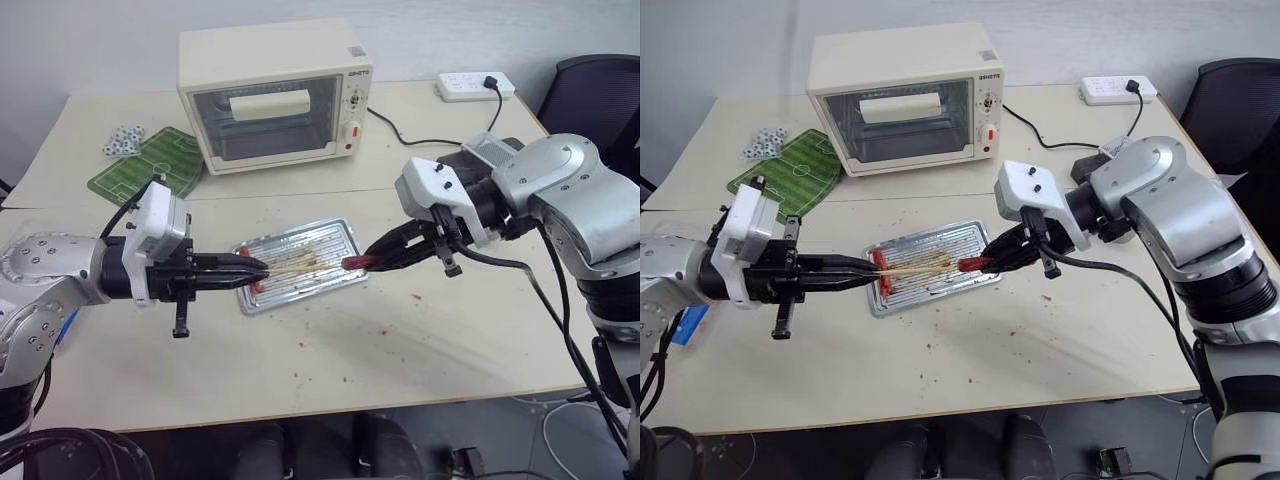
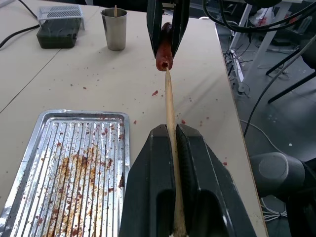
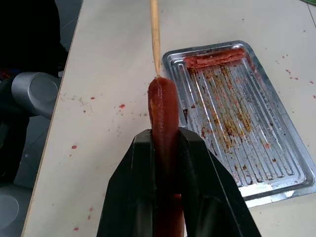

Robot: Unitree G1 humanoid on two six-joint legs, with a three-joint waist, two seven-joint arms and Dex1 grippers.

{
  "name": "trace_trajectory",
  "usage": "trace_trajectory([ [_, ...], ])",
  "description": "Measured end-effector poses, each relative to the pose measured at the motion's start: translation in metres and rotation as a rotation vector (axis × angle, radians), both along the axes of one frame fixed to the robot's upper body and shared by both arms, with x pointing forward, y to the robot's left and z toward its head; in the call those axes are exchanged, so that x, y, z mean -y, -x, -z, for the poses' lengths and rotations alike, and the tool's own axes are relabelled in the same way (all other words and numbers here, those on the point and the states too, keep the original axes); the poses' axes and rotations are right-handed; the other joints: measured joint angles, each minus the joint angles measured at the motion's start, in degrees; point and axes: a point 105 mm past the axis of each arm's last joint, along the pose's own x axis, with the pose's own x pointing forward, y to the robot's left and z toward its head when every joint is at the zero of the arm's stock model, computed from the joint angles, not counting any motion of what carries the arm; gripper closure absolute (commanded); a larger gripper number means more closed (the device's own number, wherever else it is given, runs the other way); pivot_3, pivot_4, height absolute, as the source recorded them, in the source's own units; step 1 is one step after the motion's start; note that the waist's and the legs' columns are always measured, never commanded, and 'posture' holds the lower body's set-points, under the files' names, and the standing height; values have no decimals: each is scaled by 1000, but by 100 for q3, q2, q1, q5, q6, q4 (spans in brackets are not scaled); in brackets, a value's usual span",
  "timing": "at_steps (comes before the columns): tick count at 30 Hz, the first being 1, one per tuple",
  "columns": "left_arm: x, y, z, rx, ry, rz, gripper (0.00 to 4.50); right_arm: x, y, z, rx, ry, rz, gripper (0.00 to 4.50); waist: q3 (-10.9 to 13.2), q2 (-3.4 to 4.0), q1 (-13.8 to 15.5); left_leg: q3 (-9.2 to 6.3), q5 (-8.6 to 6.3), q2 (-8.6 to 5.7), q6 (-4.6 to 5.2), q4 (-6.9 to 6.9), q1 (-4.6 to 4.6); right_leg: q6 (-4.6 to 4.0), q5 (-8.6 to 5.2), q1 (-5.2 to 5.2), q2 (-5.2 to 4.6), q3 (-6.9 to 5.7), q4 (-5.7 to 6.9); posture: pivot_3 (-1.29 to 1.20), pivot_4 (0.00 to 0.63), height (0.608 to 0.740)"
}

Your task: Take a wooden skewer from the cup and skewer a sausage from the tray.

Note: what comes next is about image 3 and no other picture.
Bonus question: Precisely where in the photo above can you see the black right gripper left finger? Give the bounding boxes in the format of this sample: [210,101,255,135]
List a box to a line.
[96,128,158,237]

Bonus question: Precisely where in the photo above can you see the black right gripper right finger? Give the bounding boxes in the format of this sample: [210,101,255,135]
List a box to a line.
[176,127,262,237]

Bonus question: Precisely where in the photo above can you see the wooden skewer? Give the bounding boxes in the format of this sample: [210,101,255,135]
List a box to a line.
[150,0,161,78]

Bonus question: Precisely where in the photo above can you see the silver metal baking tray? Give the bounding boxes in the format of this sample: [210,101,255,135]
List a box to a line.
[162,40,316,201]

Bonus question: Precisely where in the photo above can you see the split red sausage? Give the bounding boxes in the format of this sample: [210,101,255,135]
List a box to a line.
[184,48,245,68]

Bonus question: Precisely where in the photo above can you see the silver robot body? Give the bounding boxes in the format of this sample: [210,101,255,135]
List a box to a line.
[0,72,60,237]

